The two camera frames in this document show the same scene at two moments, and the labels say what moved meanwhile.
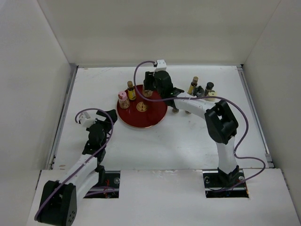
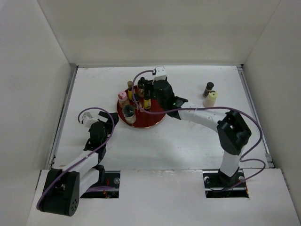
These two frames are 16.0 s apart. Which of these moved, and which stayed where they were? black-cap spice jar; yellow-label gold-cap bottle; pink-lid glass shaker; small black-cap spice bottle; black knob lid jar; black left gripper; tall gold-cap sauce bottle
Moved: small black-cap spice bottle; black knob lid jar; tall gold-cap sauce bottle
Stayed: yellow-label gold-cap bottle; black-cap spice jar; black left gripper; pink-lid glass shaker
